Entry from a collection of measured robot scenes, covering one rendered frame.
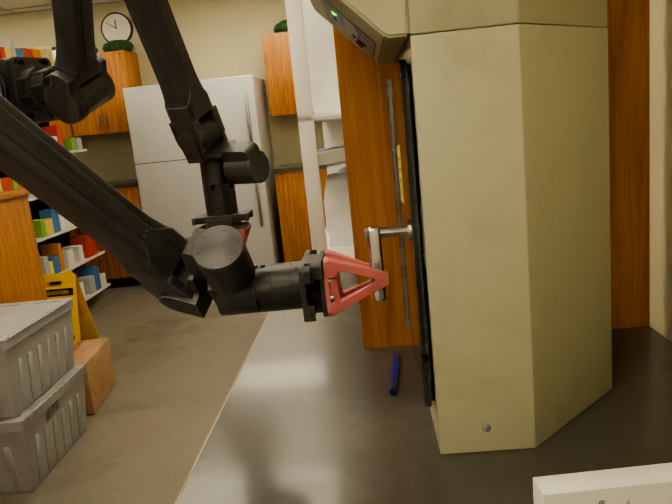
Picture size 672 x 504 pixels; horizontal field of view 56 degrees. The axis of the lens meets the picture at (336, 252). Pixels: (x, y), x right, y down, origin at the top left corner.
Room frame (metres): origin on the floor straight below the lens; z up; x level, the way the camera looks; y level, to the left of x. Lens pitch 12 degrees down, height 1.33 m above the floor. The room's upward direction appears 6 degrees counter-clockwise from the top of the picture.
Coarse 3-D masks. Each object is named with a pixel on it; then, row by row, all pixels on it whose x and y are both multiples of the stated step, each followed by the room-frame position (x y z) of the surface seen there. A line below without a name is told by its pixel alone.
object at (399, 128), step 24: (408, 96) 0.68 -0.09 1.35; (408, 120) 0.68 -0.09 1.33; (408, 144) 0.68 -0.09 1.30; (408, 168) 0.68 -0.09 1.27; (408, 192) 0.69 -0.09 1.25; (408, 216) 0.73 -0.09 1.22; (408, 240) 0.77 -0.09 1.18; (408, 264) 0.82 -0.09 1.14; (408, 288) 0.88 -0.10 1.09; (408, 312) 0.95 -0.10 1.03
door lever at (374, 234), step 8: (408, 224) 0.72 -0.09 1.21; (368, 232) 0.72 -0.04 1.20; (376, 232) 0.72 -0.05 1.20; (384, 232) 0.72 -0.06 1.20; (392, 232) 0.72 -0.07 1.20; (400, 232) 0.72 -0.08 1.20; (408, 232) 0.72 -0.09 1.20; (368, 240) 0.72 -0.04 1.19; (376, 240) 0.72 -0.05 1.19; (368, 248) 0.73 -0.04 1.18; (376, 248) 0.72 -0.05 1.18; (376, 256) 0.72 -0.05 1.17; (376, 264) 0.72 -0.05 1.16; (384, 288) 0.72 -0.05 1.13; (376, 296) 0.72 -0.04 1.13; (384, 296) 0.72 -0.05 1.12
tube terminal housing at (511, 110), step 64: (448, 0) 0.67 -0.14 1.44; (512, 0) 0.67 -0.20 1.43; (576, 0) 0.75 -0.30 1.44; (448, 64) 0.67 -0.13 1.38; (512, 64) 0.67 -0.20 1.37; (576, 64) 0.75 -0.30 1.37; (448, 128) 0.67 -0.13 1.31; (512, 128) 0.67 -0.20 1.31; (576, 128) 0.74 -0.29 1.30; (448, 192) 0.67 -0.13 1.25; (512, 192) 0.67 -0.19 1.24; (576, 192) 0.74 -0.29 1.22; (448, 256) 0.67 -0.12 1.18; (512, 256) 0.67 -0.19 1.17; (576, 256) 0.74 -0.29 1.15; (448, 320) 0.67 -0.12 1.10; (512, 320) 0.67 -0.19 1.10; (576, 320) 0.74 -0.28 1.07; (448, 384) 0.67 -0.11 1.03; (512, 384) 0.67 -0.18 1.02; (576, 384) 0.73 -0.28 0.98; (448, 448) 0.67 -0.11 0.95; (512, 448) 0.67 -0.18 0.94
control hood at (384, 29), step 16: (320, 0) 0.83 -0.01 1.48; (336, 0) 0.71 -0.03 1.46; (352, 0) 0.68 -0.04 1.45; (368, 0) 0.68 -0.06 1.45; (384, 0) 0.68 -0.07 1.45; (400, 0) 0.68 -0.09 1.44; (352, 16) 0.73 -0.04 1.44; (368, 16) 0.68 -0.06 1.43; (384, 16) 0.68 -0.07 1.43; (400, 16) 0.68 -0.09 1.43; (368, 32) 0.74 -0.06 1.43; (384, 32) 0.68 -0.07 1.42; (400, 32) 0.68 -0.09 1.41; (384, 48) 0.78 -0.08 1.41; (400, 48) 0.82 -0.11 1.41
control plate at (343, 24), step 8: (328, 8) 0.83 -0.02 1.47; (328, 16) 0.91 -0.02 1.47; (336, 16) 0.84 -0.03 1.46; (344, 16) 0.78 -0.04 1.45; (336, 24) 0.93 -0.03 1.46; (344, 24) 0.85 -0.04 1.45; (352, 24) 0.78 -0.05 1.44; (344, 32) 0.94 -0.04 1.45; (352, 32) 0.86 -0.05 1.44; (360, 32) 0.79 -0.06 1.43; (352, 40) 0.95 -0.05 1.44; (360, 40) 0.87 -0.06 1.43; (368, 40) 0.80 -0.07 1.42; (368, 48) 0.88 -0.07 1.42
